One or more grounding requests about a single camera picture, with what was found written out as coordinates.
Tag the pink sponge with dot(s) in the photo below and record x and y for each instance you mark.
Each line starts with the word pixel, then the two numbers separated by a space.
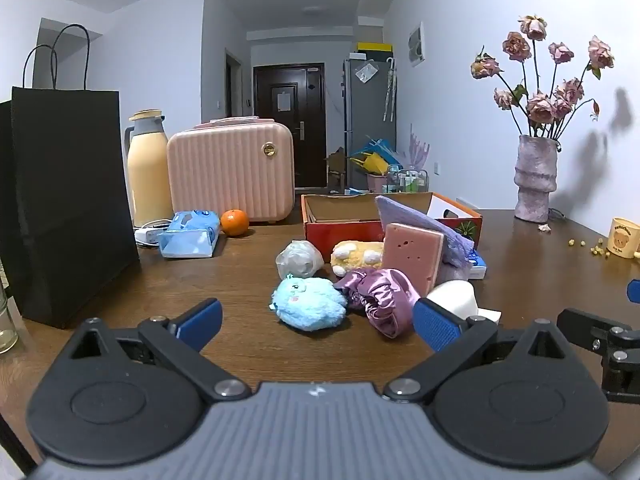
pixel 411 255

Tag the pink ribbed suitcase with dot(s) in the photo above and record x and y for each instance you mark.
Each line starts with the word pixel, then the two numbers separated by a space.
pixel 230 172

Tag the yellow bear cup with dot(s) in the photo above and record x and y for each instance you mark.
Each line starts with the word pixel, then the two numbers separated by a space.
pixel 622 237

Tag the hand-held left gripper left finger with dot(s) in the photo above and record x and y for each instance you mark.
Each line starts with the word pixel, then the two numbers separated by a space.
pixel 202 322

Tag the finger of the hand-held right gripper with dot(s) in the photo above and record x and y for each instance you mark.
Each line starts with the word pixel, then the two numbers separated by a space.
pixel 580 322
pixel 635 291

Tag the blue white flat pack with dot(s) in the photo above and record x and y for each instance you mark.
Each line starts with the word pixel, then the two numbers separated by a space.
pixel 477 265

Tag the dried pink roses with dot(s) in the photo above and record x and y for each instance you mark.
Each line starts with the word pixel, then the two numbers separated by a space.
pixel 542 105

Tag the blue plush toy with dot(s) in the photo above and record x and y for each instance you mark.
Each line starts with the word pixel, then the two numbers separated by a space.
pixel 310 302

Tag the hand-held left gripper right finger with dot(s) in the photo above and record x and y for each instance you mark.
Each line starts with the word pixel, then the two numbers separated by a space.
pixel 435 325

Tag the purple feather decoration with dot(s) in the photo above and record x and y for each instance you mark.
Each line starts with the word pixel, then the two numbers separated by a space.
pixel 419 147

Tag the orange cardboard box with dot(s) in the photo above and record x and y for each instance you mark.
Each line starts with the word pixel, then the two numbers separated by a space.
pixel 345 234

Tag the orange fruit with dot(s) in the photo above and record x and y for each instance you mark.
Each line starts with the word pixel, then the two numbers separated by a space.
pixel 234 222

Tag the glass jar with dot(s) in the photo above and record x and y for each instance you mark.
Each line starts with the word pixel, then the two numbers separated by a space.
pixel 6 325

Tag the round ceiling light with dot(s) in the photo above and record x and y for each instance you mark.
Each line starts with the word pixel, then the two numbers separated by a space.
pixel 313 9

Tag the fallen rose petal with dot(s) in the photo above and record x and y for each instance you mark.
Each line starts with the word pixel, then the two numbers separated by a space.
pixel 544 228

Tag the blue and yellow bags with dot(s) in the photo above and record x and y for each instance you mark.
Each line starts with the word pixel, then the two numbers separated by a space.
pixel 375 157

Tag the purple ceramic vase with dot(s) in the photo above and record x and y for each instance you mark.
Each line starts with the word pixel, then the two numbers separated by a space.
pixel 536 180

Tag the grey refrigerator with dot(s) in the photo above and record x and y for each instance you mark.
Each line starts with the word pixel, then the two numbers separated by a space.
pixel 367 110

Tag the yellow black box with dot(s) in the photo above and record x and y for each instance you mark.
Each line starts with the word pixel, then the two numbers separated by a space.
pixel 374 47

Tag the blue tissue pack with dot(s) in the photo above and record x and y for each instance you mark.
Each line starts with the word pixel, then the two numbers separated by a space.
pixel 190 237

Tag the white wall panel box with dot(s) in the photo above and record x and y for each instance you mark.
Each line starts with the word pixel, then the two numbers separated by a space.
pixel 416 45

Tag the dark brown entrance door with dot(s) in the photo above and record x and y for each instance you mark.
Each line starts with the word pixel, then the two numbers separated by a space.
pixel 287 125

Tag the clear plastic bag on refrigerator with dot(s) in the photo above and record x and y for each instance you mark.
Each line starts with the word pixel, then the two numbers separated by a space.
pixel 366 72

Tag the yellow thermos jug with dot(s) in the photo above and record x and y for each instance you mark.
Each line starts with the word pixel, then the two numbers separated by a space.
pixel 149 175

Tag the brown carton on floor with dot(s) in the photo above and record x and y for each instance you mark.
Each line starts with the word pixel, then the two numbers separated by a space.
pixel 336 167

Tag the crumpled white plastic bag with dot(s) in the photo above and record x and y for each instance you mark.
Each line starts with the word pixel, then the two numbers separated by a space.
pixel 299 259

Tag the black paper bag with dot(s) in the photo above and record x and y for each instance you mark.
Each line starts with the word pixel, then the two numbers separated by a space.
pixel 70 200

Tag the scattered yellow crumbs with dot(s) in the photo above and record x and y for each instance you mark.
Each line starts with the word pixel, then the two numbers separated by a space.
pixel 595 250

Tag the yellow white hamster plush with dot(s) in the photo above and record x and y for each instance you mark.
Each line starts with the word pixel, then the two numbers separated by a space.
pixel 357 256

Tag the hanging folded umbrella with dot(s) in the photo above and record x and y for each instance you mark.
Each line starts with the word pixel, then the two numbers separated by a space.
pixel 389 90

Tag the pink bin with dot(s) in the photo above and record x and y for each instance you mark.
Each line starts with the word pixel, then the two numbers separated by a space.
pixel 376 182

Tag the white cup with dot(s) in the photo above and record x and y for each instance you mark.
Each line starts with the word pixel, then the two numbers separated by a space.
pixel 457 297

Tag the purple towel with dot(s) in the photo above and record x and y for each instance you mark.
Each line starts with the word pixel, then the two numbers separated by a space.
pixel 452 247

